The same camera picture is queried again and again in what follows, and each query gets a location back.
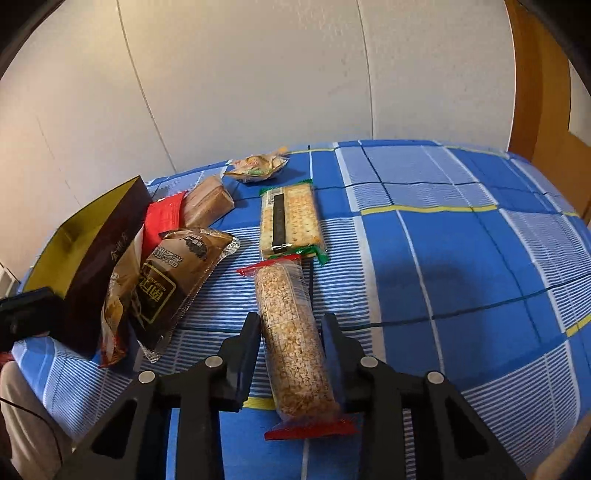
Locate puffed rice roll packet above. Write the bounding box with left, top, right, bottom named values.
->
left=236, top=256, right=358, bottom=441

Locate wooden door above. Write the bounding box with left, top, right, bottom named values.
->
left=503, top=0, right=591, bottom=213

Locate small colourful snack packet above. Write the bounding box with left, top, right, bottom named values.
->
left=222, top=147, right=291, bottom=182

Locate blue plaid bed sheet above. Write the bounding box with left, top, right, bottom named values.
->
left=9, top=140, right=591, bottom=480

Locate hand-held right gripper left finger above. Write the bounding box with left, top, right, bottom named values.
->
left=55, top=313, right=263, bottom=480

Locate large red snack packet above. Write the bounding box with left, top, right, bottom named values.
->
left=141, top=191, right=190, bottom=259

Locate person's beige trouser leg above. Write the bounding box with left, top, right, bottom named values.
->
left=0, top=360, right=72, bottom=480

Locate dark brown cake packet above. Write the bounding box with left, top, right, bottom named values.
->
left=127, top=227, right=241, bottom=363

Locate clear sandwich bread packet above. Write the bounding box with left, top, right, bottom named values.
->
left=182, top=175, right=235, bottom=228

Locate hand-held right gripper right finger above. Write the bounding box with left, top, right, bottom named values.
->
left=321, top=313, right=527, bottom=480

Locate brown orange snack packet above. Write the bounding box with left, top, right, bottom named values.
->
left=99, top=231, right=144, bottom=368

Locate cracker packet with green ends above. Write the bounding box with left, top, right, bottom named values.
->
left=257, top=180, right=329, bottom=267

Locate dark box with gold interior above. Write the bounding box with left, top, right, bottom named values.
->
left=23, top=175, right=155, bottom=361

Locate thin black cable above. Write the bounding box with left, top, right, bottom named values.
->
left=0, top=399, right=64, bottom=467

